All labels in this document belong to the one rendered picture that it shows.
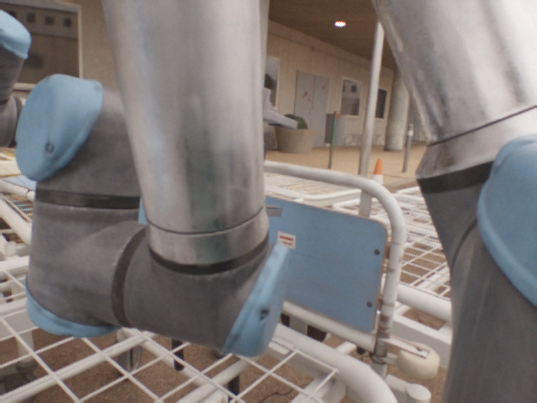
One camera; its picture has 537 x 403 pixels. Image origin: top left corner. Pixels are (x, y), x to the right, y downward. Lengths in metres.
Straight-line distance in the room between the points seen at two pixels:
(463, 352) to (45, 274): 0.30
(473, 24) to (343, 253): 0.44
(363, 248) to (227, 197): 0.43
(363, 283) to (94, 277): 0.44
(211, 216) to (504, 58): 0.22
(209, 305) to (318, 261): 0.43
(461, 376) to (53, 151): 0.30
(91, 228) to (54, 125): 0.09
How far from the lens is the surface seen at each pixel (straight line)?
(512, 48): 0.31
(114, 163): 0.34
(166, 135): 0.21
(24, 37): 0.68
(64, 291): 0.35
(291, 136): 9.52
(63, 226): 0.34
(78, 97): 0.33
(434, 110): 0.31
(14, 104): 0.75
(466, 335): 0.18
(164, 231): 0.25
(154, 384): 1.39
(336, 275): 0.66
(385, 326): 0.66
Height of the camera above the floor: 0.86
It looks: 13 degrees down
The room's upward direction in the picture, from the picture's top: 4 degrees clockwise
